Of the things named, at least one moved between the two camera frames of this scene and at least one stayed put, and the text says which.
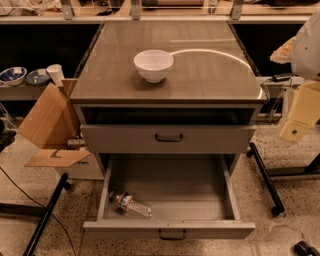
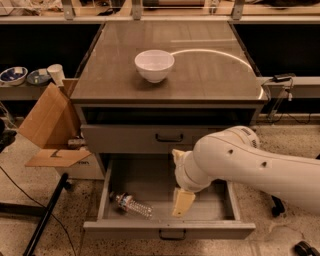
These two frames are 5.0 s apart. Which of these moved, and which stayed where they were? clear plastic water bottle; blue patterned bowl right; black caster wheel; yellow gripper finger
Moved: yellow gripper finger
Stayed: black caster wheel; blue patterned bowl right; clear plastic water bottle
